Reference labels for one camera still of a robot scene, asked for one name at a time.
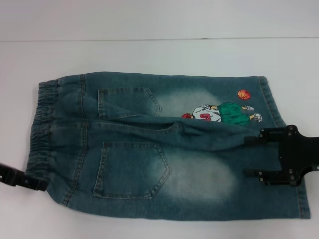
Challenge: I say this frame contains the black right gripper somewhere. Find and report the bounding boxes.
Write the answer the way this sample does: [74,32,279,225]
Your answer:
[242,125,319,187]

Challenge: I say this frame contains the blue denim shorts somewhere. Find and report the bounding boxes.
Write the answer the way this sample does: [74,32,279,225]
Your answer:
[24,74,311,220]

